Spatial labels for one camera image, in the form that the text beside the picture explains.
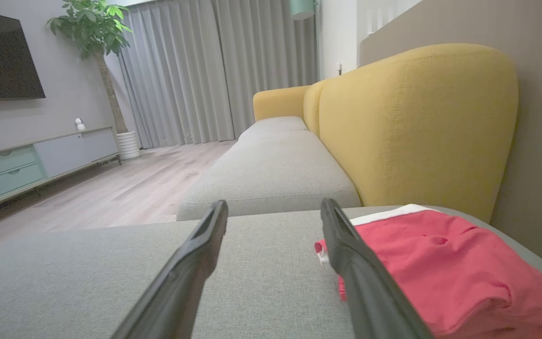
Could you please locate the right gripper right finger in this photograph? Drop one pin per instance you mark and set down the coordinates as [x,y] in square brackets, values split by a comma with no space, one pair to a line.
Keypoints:
[370,292]

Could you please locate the low grey TV cabinet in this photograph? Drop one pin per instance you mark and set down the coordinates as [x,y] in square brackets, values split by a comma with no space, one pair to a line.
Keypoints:
[64,153]

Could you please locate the white ribbed plant pot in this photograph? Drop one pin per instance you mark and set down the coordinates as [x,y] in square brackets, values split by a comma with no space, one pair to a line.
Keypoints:
[129,146]

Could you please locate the green leafy indoor tree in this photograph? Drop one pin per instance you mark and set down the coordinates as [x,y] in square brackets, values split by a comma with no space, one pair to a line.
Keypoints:
[92,28]

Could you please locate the grey pleated curtain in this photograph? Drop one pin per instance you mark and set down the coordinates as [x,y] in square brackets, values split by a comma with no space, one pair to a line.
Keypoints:
[172,75]
[271,47]

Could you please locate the red jersey with black number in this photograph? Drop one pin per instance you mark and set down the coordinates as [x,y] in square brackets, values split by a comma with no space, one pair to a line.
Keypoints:
[464,273]

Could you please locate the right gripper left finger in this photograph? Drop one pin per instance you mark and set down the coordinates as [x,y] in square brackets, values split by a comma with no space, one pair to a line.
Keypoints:
[186,278]

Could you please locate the large grey sofa seat cushion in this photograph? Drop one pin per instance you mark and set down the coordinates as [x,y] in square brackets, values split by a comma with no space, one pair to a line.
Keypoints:
[271,282]

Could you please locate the green floor lamp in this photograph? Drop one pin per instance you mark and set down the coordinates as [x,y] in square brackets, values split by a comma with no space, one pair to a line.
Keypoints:
[301,8]

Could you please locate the black wall television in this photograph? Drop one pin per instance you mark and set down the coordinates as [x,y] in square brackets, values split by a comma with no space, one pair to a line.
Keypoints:
[0,56]

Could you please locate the small white security camera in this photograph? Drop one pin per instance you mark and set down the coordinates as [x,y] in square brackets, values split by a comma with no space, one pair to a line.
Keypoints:
[79,123]

